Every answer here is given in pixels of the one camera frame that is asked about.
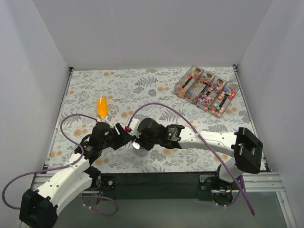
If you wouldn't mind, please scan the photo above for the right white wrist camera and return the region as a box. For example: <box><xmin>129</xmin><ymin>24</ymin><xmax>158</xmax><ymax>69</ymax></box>
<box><xmin>125</xmin><ymin>118</ymin><xmax>141</xmax><ymax>138</ymax></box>

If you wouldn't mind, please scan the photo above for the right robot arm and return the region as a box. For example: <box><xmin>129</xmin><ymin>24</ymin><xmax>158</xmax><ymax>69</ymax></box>
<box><xmin>130</xmin><ymin>118</ymin><xmax>263</xmax><ymax>189</ymax></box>

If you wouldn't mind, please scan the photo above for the silver round jar lid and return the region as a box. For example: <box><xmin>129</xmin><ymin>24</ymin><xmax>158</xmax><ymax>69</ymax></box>
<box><xmin>132</xmin><ymin>140</ymin><xmax>142</xmax><ymax>150</ymax></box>

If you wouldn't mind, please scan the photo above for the clear compartment candy box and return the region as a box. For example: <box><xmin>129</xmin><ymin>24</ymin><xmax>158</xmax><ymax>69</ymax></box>
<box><xmin>174</xmin><ymin>65</ymin><xmax>239</xmax><ymax>118</ymax></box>

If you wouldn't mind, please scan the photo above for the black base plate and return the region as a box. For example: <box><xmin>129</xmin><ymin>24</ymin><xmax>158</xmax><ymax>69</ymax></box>
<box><xmin>101</xmin><ymin>171</ymin><xmax>219</xmax><ymax>201</ymax></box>

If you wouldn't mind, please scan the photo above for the purple cable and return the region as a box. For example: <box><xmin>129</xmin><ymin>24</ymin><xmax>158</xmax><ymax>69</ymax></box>
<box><xmin>127</xmin><ymin>102</ymin><xmax>256</xmax><ymax>216</ymax></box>
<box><xmin>1</xmin><ymin>114</ymin><xmax>119</xmax><ymax>216</ymax></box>

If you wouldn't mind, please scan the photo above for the aluminium frame rail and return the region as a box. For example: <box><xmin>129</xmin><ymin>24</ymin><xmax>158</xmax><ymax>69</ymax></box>
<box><xmin>19</xmin><ymin>168</ymin><xmax>296</xmax><ymax>228</ymax></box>

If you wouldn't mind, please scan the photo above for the clear plastic jar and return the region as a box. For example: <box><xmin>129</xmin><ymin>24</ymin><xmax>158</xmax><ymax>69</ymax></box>
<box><xmin>134</xmin><ymin>149</ymin><xmax>149</xmax><ymax>157</ymax></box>

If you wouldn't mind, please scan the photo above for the floral patterned table mat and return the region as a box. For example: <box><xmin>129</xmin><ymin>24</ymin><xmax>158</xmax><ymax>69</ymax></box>
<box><xmin>48</xmin><ymin>68</ymin><xmax>254</xmax><ymax>173</ymax></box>

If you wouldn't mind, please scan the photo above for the yellow plastic scoop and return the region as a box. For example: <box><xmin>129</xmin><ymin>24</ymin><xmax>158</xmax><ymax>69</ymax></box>
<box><xmin>97</xmin><ymin>97</ymin><xmax>108</xmax><ymax>120</ymax></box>

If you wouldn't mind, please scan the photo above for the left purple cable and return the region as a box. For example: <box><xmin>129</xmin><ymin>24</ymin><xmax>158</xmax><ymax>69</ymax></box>
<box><xmin>1</xmin><ymin>114</ymin><xmax>119</xmax><ymax>216</ymax></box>

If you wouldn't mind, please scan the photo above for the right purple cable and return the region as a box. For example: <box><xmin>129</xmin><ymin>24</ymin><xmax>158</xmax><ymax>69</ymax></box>
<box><xmin>127</xmin><ymin>102</ymin><xmax>256</xmax><ymax>216</ymax></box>

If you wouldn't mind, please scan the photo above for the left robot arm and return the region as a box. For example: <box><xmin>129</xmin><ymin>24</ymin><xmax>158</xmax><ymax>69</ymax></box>
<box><xmin>19</xmin><ymin>122</ymin><xmax>133</xmax><ymax>228</ymax></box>

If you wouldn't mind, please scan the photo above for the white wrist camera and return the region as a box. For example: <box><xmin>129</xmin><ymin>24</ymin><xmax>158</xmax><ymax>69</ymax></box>
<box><xmin>96</xmin><ymin>115</ymin><xmax>114</xmax><ymax>127</ymax></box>
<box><xmin>125</xmin><ymin>118</ymin><xmax>141</xmax><ymax>138</ymax></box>

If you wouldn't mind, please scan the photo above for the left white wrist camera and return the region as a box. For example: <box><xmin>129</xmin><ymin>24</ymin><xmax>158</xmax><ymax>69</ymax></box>
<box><xmin>96</xmin><ymin>115</ymin><xmax>114</xmax><ymax>127</ymax></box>

